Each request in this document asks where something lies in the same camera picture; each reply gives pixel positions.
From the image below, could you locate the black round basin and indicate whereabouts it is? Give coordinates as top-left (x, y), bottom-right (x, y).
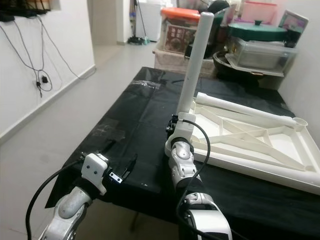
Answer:
top-left (212, 50), bottom-right (281, 83)

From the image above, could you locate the white cabinet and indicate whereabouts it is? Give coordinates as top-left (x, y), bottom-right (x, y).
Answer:
top-left (137, 2), bottom-right (165, 42)

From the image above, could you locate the pink plastic box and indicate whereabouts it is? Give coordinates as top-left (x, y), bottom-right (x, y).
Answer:
top-left (242, 1), bottom-right (278, 23)

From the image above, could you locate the clear tape patch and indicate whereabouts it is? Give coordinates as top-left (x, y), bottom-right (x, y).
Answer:
top-left (130, 79), bottom-right (162, 91)
top-left (95, 125), bottom-right (128, 143)

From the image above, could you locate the black bag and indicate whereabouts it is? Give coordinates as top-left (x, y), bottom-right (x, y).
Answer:
top-left (185, 0), bottom-right (233, 58)

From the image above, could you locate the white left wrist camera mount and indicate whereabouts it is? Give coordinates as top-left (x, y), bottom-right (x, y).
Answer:
top-left (80, 152), bottom-right (111, 196)

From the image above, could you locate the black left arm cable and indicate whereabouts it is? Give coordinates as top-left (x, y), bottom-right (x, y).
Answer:
top-left (25, 159), bottom-right (85, 240)

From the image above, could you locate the dark green round lid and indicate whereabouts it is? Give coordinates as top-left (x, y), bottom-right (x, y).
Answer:
top-left (227, 19), bottom-right (288, 43)

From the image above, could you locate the clear plastic storage box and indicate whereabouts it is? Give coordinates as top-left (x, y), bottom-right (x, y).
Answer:
top-left (227, 37), bottom-right (301, 76)

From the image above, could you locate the cream plastic table top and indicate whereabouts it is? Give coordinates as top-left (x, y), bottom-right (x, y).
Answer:
top-left (164, 92), bottom-right (320, 196)

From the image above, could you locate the orange plastic lid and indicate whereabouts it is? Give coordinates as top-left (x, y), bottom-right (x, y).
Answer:
top-left (161, 7), bottom-right (203, 23)

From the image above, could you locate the white plastic table leg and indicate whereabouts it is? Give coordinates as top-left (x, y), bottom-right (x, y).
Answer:
top-left (195, 92), bottom-right (301, 128)
top-left (177, 12), bottom-right (216, 118)

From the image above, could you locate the grey framed picture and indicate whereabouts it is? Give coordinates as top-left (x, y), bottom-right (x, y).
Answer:
top-left (279, 10), bottom-right (310, 35)

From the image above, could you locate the black tablecloth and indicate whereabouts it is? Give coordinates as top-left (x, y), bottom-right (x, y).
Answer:
top-left (45, 66), bottom-right (320, 240)

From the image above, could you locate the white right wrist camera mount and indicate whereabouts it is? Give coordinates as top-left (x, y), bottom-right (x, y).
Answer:
top-left (169, 112), bottom-right (197, 146)

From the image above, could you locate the thin black wall cable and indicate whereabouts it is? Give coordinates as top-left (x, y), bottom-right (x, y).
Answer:
top-left (12, 17), bottom-right (97, 98)

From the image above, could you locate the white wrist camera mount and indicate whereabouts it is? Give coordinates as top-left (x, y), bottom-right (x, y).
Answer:
top-left (80, 152), bottom-right (111, 196)
top-left (169, 112), bottom-right (197, 146)

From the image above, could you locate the black wall shelf rack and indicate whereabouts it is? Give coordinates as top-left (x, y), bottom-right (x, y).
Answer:
top-left (0, 0), bottom-right (53, 22)

